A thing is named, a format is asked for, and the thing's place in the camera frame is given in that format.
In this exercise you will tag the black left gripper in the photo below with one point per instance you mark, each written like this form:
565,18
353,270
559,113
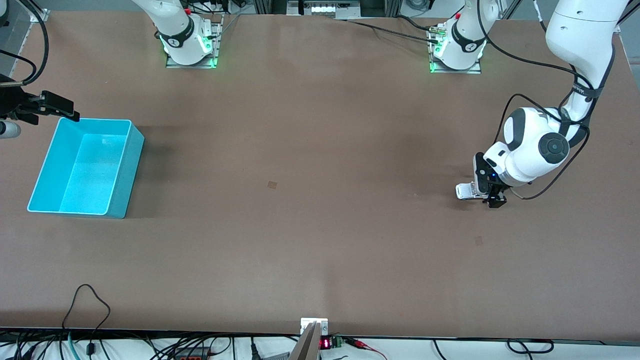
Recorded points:
496,195

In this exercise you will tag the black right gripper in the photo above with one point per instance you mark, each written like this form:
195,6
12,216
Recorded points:
15,103

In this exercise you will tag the white jeep toy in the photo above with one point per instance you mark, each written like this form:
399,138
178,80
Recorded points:
465,191

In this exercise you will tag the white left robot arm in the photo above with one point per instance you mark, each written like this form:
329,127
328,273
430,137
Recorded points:
530,150

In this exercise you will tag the teal plastic bin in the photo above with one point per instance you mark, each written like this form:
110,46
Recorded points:
85,170

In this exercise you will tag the green terminal block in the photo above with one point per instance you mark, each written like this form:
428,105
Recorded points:
337,342

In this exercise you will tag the red LED display module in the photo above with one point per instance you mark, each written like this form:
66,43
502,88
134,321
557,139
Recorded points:
325,343

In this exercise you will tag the lit control device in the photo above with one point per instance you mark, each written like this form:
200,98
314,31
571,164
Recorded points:
325,8

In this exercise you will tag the dark power strip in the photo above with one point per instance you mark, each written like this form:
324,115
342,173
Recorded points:
192,355

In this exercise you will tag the black right camera bracket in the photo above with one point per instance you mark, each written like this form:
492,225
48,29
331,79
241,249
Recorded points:
25,119

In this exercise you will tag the aluminium frame corner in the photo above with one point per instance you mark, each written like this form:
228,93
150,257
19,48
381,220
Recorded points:
39,15

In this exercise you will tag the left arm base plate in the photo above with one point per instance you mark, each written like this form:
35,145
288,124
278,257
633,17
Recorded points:
475,70

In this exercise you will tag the white metal mounting bracket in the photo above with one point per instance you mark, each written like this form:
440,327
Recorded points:
322,324

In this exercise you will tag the grey aluminium camera post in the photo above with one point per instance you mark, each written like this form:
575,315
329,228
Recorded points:
307,345

